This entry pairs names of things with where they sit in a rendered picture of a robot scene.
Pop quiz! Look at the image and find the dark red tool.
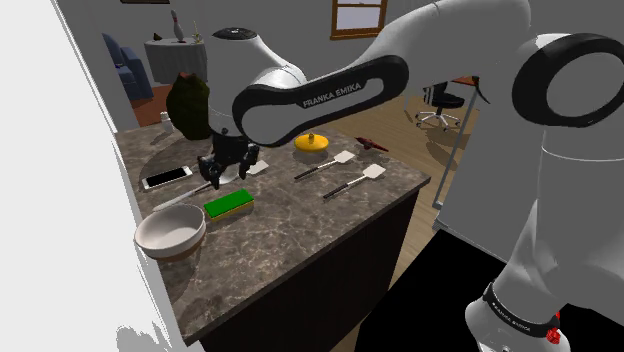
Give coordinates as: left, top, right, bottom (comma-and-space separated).
355, 136, 390, 153

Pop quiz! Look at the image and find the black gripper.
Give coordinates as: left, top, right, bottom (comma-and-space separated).
196, 127, 261, 191

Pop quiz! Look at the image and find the round table with grey cloth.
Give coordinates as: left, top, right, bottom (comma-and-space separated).
143, 8, 209, 86

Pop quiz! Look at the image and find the white spatula with black handle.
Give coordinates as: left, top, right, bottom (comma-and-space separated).
293, 149, 357, 181
245, 159, 271, 176
323, 163, 388, 200

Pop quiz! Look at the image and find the black office chair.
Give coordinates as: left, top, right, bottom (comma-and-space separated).
414, 81, 466, 131

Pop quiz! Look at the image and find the wooden framed window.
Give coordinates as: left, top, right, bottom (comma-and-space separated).
329, 0, 389, 42

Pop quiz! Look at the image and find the silver knife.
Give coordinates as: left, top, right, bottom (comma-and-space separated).
152, 183, 214, 213

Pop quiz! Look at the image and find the green and yellow sponge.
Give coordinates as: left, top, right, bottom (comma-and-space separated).
203, 188, 256, 223

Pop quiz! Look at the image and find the white bowl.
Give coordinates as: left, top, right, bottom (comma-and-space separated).
133, 203, 207, 261

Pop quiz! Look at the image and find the black robot stand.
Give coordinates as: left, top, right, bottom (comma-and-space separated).
354, 227, 624, 352

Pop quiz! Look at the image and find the blue armchair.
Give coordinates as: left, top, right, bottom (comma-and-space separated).
101, 32, 155, 103

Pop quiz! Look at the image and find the yellow round lid with knob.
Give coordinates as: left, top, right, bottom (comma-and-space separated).
293, 131, 330, 153

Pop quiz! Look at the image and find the white smartphone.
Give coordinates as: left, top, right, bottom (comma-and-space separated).
141, 165, 194, 191

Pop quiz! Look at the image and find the dark green bushy plant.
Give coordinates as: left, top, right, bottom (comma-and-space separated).
165, 72, 212, 142

